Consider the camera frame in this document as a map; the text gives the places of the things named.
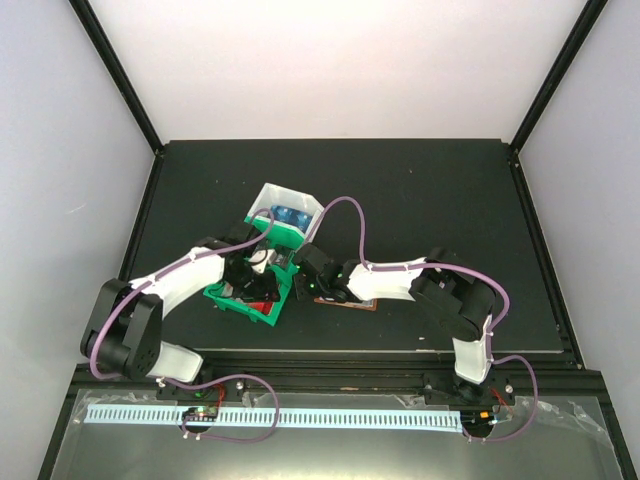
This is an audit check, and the red white card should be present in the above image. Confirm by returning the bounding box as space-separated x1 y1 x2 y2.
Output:
247 301 274 316

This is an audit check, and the brown leather card holder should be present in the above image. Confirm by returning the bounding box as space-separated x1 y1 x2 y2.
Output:
314 298 377 311

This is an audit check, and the white bin with blue cards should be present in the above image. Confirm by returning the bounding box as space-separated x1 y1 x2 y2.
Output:
247 183 324 241

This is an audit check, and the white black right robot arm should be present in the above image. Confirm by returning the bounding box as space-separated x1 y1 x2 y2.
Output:
292 243 510 403

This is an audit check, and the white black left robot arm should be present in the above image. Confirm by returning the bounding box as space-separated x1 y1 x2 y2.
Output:
80 222 273 399

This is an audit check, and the green bin with black cards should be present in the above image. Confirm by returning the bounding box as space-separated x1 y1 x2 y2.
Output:
248 221 306 289

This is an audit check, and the blue VIP card front stack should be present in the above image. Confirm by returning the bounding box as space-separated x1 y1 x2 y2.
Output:
291 211 313 231

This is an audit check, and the blue vip card stack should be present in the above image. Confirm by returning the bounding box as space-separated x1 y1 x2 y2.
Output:
291 211 313 231
270 205 292 223

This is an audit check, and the blue VIP card rear stack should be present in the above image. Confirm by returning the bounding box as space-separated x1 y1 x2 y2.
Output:
270 205 292 223

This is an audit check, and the left controller circuit board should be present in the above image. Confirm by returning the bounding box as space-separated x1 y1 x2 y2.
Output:
181 406 219 423

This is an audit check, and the controller circuit board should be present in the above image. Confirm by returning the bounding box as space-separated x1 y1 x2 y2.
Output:
460 409 513 426
181 406 219 423

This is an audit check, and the clear acrylic front panel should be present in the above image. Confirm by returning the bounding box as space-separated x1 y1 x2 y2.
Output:
42 391 636 479

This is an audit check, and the right controller circuit board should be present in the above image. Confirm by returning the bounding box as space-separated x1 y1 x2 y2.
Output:
460 409 513 426

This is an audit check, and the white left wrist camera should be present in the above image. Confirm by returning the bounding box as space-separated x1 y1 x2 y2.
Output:
248 249 276 274

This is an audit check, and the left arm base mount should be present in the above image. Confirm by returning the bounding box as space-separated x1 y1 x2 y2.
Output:
155 367 249 401

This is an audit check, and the white slotted cable duct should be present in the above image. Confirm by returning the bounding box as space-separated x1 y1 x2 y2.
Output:
84 404 463 433

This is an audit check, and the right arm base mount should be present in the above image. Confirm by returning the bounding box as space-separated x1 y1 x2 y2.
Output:
422 370 515 407

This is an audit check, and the black aluminium frame rail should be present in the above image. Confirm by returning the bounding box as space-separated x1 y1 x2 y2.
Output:
74 349 606 401

